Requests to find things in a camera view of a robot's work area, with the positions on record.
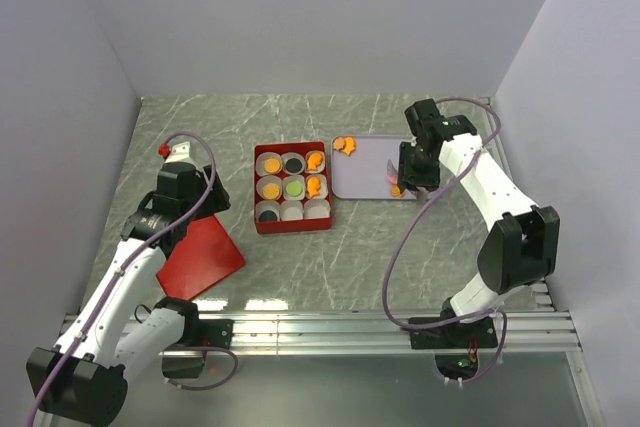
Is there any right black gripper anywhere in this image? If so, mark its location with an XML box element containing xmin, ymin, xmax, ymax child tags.
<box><xmin>397</xmin><ymin>141</ymin><xmax>441</xmax><ymax>196</ymax></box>

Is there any orange swirl cookie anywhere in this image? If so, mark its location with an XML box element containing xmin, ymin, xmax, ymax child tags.
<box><xmin>391</xmin><ymin>185</ymin><xmax>404</xmax><ymax>198</ymax></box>

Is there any orange round cookie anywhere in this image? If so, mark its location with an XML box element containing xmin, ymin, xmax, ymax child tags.
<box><xmin>262</xmin><ymin>157</ymin><xmax>282</xmax><ymax>175</ymax></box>
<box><xmin>261</xmin><ymin>182</ymin><xmax>281</xmax><ymax>200</ymax></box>

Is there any red tin lid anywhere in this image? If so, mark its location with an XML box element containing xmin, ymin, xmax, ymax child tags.
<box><xmin>156</xmin><ymin>216</ymin><xmax>246</xmax><ymax>301</ymax></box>

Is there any red cookie tin box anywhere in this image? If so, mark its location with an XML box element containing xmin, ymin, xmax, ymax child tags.
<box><xmin>253</xmin><ymin>141</ymin><xmax>333</xmax><ymax>235</ymax></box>

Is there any green round cookie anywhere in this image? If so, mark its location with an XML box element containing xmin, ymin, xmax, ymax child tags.
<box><xmin>285</xmin><ymin>180</ymin><xmax>305</xmax><ymax>198</ymax></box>

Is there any orange fish cookie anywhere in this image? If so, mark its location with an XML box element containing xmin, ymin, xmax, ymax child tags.
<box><xmin>306</xmin><ymin>176</ymin><xmax>322</xmax><ymax>199</ymax></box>
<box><xmin>306</xmin><ymin>151</ymin><xmax>325</xmax><ymax>173</ymax></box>
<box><xmin>339</xmin><ymin>137</ymin><xmax>356</xmax><ymax>156</ymax></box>

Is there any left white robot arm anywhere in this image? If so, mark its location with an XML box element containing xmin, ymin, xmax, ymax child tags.
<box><xmin>26</xmin><ymin>161</ymin><xmax>230</xmax><ymax>426</ymax></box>

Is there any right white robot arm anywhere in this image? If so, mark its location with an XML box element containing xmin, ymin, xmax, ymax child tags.
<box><xmin>390</xmin><ymin>99</ymin><xmax>560</xmax><ymax>346</ymax></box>

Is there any lavender plastic tray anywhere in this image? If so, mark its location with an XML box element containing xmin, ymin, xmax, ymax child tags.
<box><xmin>330</xmin><ymin>135</ymin><xmax>418</xmax><ymax>201</ymax></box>

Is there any orange flower cookie left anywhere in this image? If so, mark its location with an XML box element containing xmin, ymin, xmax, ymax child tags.
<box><xmin>332</xmin><ymin>137</ymin><xmax>346</xmax><ymax>151</ymax></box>

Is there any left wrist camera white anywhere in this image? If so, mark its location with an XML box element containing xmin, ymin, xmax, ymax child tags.
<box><xmin>158</xmin><ymin>141</ymin><xmax>196</xmax><ymax>165</ymax></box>

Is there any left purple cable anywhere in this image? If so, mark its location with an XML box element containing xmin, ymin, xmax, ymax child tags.
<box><xmin>24</xmin><ymin>132</ymin><xmax>240</xmax><ymax>427</ymax></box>

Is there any aluminium rail frame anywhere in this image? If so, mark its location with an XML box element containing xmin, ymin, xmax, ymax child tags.
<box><xmin>59</xmin><ymin>311</ymin><xmax>581</xmax><ymax>358</ymax></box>

